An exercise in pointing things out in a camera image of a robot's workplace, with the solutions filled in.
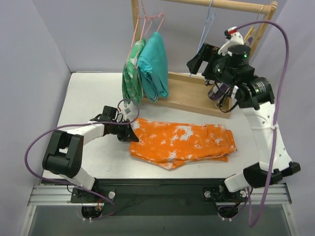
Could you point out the purple camouflage trousers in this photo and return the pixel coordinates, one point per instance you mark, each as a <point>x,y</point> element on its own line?
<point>217,91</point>

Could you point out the yellow plastic hanger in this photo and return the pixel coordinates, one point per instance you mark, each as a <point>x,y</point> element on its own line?
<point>249,36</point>

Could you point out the orange tie-dye trousers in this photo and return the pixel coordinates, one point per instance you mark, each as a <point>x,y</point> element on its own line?
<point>171,145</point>

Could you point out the pink wire hanger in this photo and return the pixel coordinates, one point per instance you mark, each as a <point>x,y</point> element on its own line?
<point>160,22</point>
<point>139,27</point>

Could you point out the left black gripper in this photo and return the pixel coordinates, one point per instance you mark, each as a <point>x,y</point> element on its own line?
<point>125,132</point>

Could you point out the teal trousers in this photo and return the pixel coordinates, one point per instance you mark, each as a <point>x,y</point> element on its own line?
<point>153,68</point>

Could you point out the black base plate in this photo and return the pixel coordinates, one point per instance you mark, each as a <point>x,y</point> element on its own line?
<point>159,197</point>

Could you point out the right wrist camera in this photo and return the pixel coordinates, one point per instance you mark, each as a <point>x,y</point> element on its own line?
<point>232,37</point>

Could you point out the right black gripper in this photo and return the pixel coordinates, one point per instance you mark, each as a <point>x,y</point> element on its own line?
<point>205,59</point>

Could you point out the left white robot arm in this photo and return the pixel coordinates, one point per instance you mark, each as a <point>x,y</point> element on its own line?
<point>64,153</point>

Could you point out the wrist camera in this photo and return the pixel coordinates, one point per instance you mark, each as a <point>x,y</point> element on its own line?
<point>232,37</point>
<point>126,111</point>

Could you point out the green patterned trousers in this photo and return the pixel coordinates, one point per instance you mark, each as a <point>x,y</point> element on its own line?
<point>132,88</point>

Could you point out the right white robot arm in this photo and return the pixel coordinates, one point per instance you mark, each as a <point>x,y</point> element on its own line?
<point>255,97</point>

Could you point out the aluminium mounting rail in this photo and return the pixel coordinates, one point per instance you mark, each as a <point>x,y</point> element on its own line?
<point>58,195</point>

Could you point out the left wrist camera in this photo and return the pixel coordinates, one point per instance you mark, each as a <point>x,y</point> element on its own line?
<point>126,111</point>

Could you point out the blue wire hanger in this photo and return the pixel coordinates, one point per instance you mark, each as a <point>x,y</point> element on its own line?
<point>208,23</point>

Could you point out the wooden clothes rack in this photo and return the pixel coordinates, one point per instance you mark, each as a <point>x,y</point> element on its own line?
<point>189,93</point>

